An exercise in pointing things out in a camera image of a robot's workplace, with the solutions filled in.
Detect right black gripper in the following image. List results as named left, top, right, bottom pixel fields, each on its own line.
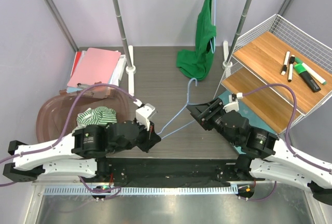
left=187, top=97, right=238, bottom=145

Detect light blue wire hanger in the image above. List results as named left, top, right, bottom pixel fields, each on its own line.
left=158, top=78, right=202, bottom=140

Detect green white striped tank top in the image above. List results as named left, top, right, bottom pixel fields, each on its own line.
left=76, top=106, right=117, bottom=129

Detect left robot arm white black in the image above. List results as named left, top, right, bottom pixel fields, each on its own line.
left=3, top=120, right=161, bottom=183

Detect grey white clothes rack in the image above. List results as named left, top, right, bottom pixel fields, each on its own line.
left=107, top=0, right=261, bottom=97

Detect teal cutting mat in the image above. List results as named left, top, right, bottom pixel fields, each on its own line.
left=212, top=90, right=275, bottom=156

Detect stack of papers folders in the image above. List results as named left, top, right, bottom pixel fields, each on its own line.
left=66, top=50, right=127, bottom=95

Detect small white black marker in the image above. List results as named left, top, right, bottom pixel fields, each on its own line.
left=287, top=63, right=293, bottom=82

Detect green black highlighter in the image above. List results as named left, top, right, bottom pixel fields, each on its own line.
left=294, top=64, right=321, bottom=93

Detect brown translucent plastic basin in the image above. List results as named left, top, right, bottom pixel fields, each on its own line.
left=36, top=87, right=129, bottom=143

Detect white green capped marker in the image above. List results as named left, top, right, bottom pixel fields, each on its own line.
left=301, top=62, right=327, bottom=85

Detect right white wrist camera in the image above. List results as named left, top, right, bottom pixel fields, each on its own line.
left=223, top=92, right=243, bottom=113

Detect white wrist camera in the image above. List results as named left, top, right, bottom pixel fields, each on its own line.
left=223, top=92, right=243, bottom=113
left=134, top=99, right=157, bottom=130

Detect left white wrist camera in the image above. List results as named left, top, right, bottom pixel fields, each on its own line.
left=134, top=99, right=157, bottom=130

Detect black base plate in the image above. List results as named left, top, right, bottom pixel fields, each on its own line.
left=84, top=155, right=253, bottom=188

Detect white slotted cable duct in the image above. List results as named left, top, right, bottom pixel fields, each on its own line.
left=44, top=185, right=238, bottom=196

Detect white wire wooden shelf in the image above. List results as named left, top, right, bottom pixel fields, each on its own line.
left=220, top=14, right=331, bottom=134

